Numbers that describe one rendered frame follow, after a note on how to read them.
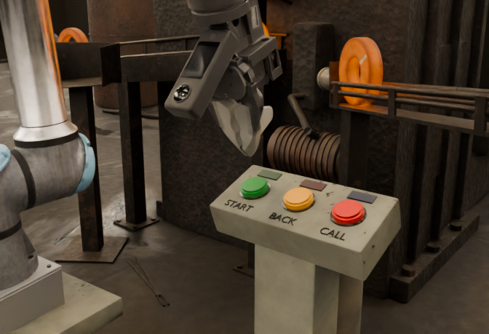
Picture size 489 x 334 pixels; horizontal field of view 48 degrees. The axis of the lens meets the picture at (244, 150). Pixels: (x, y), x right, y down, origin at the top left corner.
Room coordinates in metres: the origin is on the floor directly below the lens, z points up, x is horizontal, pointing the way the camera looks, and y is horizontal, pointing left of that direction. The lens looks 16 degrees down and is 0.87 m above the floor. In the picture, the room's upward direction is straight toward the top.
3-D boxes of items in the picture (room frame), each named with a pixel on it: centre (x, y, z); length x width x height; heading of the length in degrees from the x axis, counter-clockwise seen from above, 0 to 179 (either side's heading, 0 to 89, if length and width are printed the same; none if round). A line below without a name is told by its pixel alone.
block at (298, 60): (1.56, -0.20, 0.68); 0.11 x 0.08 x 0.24; 141
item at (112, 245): (1.79, 0.56, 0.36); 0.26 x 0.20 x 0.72; 86
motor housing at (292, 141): (1.38, -0.18, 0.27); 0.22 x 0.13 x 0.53; 51
